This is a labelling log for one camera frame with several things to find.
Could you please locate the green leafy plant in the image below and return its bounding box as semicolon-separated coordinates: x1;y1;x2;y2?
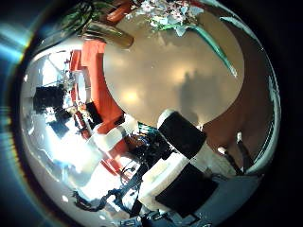
39;2;96;48

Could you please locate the pastel flower bouquet teal stem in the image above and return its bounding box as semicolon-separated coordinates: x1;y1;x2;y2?
135;0;240;79

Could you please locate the black pole with white tip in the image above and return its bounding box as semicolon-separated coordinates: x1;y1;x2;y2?
217;146;244;176
236;131;256;172

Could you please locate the olive glossy vase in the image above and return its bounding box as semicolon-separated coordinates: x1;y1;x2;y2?
80;22;135;50

